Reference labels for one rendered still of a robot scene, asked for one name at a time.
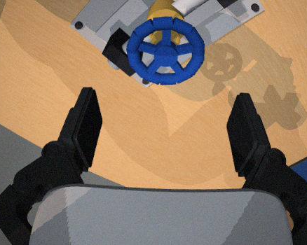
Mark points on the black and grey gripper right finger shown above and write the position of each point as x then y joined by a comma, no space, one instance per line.
263,167

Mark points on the grey metal base plate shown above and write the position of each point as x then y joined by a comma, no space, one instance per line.
97,12

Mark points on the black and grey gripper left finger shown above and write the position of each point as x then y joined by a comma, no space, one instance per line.
62,162

